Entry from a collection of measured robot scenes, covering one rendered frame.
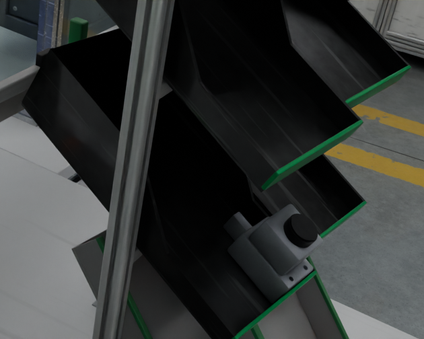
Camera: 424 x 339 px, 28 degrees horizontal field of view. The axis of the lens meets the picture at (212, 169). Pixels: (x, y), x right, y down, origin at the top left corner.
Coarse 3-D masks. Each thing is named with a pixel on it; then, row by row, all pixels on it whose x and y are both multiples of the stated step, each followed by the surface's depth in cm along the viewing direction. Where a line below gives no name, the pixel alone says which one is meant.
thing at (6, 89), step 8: (104, 32) 90; (24, 72) 79; (32, 72) 79; (8, 80) 77; (16, 80) 77; (24, 80) 78; (32, 80) 79; (0, 88) 75; (8, 88) 76; (16, 88) 77; (24, 88) 79; (168, 88) 65; (0, 96) 76; (8, 96) 77; (160, 96) 64; (136, 248) 72; (136, 256) 73
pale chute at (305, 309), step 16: (304, 288) 99; (320, 288) 97; (288, 304) 99; (304, 304) 100; (320, 304) 98; (272, 320) 96; (288, 320) 98; (304, 320) 100; (320, 320) 99; (336, 320) 98; (272, 336) 95; (288, 336) 97; (304, 336) 99; (320, 336) 100; (336, 336) 99
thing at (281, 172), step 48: (96, 0) 65; (192, 0) 71; (240, 0) 72; (192, 48) 61; (240, 48) 71; (288, 48) 71; (192, 96) 62; (240, 96) 67; (288, 96) 70; (336, 96) 70; (240, 144) 61; (288, 144) 66; (336, 144) 69
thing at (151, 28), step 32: (160, 0) 58; (160, 32) 59; (160, 64) 61; (128, 96) 62; (128, 128) 63; (128, 160) 65; (128, 192) 66; (128, 224) 67; (128, 256) 71; (128, 288) 73; (96, 320) 74
